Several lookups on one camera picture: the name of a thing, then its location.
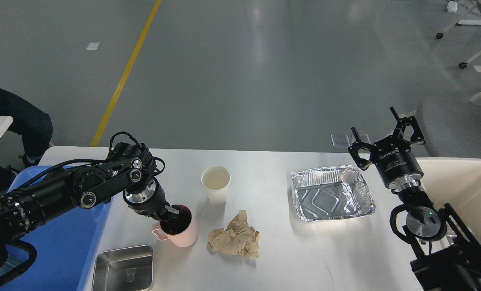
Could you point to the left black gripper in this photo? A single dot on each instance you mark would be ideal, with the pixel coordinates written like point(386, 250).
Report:
point(151, 203)

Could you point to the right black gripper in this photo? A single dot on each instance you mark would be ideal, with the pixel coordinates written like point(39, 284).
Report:
point(398, 161)

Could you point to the pink ribbed mug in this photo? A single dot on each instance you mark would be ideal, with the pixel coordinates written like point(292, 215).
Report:
point(182, 230)

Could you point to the square stainless steel dish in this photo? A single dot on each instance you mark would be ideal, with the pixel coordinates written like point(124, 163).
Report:
point(124, 269)

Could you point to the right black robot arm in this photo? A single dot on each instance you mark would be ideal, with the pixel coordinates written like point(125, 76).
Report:
point(448, 254)

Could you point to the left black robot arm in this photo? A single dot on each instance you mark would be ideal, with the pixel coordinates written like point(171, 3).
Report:
point(129, 169)

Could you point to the white paper cup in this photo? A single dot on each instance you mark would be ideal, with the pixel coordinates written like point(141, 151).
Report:
point(216, 180)

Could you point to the grey office chair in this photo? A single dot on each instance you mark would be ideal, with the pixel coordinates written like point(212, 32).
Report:
point(450, 128)

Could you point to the aluminium foil tray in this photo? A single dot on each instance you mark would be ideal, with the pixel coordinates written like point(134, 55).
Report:
point(331, 193)

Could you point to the crumpled brown paper napkin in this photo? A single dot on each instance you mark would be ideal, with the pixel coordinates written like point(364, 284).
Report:
point(238, 238)

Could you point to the beige plastic bin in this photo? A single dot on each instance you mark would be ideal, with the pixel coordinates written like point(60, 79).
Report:
point(456, 181)

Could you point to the foil tray in bin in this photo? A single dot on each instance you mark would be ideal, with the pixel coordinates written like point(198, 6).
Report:
point(458, 239)

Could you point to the blue plastic tray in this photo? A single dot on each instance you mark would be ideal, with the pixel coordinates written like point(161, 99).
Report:
point(47, 231)

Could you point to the seated person in jeans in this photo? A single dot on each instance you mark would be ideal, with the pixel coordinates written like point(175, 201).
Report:
point(34, 125)

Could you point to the white floor plate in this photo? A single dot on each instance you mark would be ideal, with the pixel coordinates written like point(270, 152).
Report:
point(93, 46)

